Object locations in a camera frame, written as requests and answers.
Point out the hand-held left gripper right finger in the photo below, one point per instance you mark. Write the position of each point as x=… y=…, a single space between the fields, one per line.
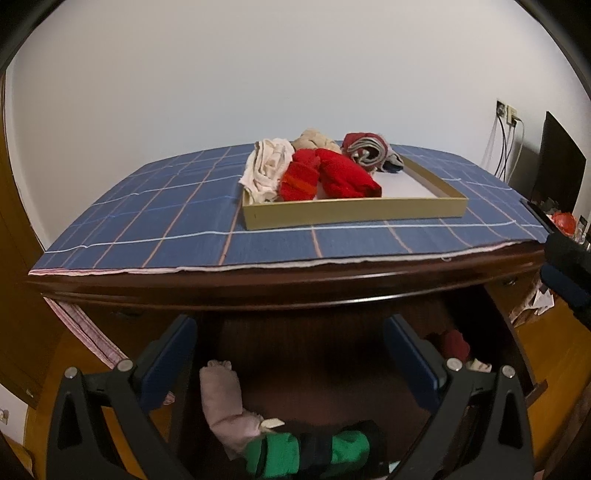
x=411 y=364

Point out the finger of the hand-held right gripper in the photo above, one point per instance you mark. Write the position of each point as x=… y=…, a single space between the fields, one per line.
x=563 y=286
x=570 y=256

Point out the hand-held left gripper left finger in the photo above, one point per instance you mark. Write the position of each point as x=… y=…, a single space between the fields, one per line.
x=171 y=357

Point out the dark red underwear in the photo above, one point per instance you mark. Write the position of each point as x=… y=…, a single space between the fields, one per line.
x=455 y=344

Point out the pink underwear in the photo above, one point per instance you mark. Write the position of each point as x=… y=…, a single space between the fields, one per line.
x=221 y=397

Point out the green and black underwear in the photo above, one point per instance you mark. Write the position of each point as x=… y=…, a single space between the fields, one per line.
x=277 y=454

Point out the shallow cardboard tray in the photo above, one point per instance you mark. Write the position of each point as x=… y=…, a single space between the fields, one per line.
x=360 y=212

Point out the white underwear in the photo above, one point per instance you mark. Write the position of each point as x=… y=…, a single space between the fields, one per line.
x=268 y=168

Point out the red underwear orange stripe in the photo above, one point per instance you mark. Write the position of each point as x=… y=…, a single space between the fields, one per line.
x=300 y=177

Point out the beige underwear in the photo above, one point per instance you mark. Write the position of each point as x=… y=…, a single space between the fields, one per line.
x=316 y=138

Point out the crumpled white paper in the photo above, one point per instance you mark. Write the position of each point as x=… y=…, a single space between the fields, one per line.
x=538 y=304

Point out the red round object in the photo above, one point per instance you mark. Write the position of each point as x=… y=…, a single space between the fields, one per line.
x=564 y=222

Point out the white folded cloth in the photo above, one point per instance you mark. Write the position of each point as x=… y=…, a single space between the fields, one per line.
x=479 y=366

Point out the pink striped cloth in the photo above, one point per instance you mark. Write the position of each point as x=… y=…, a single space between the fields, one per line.
x=99 y=341

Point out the black flat screen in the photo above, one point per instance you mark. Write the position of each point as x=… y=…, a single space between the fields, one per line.
x=558 y=161

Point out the small white tag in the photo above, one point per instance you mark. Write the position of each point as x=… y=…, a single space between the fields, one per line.
x=272 y=423

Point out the dark wooden dresser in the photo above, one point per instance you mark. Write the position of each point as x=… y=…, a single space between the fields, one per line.
x=277 y=288

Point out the blue plaid cloth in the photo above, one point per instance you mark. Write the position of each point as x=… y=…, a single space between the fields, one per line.
x=152 y=217

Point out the brown wooden door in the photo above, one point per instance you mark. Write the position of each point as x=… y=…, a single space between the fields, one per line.
x=18 y=258

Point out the wall socket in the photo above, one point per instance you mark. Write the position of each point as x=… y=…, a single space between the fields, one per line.
x=507 y=110

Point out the low white wall outlet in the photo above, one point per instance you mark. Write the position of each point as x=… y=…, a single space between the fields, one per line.
x=3 y=416

